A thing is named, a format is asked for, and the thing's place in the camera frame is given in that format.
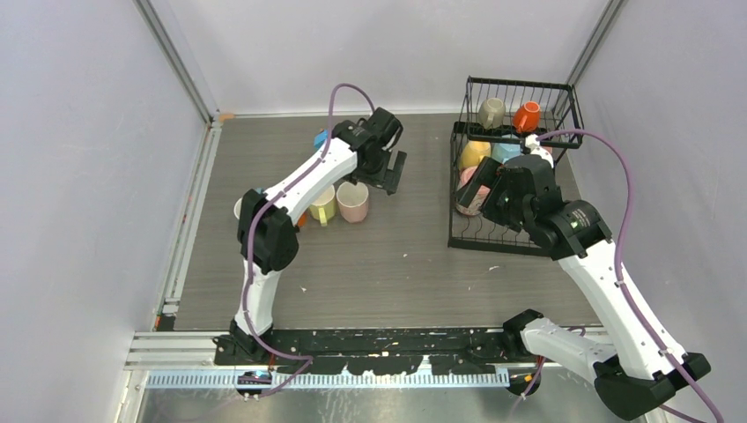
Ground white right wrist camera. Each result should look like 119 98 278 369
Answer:
522 134 543 158

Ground toy brick house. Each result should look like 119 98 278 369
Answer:
313 130 329 150

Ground pink faceted mug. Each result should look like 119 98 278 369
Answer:
336 182 369 224

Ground pink patterned mug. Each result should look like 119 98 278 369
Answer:
455 166 492 217

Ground black wire dish rack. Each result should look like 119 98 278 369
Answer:
447 76 583 257

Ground beige mug upper shelf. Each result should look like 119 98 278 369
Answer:
477 97 506 130

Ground pale yellow faceted mug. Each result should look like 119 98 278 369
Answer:
308 185 337 226

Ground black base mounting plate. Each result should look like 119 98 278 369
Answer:
212 328 539 375

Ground blue floral mug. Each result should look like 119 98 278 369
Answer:
233 188 264 220

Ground light blue mug in rack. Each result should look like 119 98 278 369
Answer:
491 135 522 164

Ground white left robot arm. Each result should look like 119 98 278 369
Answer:
229 108 407 365

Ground orange mug upper shelf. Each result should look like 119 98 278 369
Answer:
513 101 542 134

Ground yellow mug in rack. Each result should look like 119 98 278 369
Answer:
458 140 492 170

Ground aluminium slotted rail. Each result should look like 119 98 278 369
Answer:
125 332 510 393

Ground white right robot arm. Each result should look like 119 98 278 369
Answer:
455 154 711 421

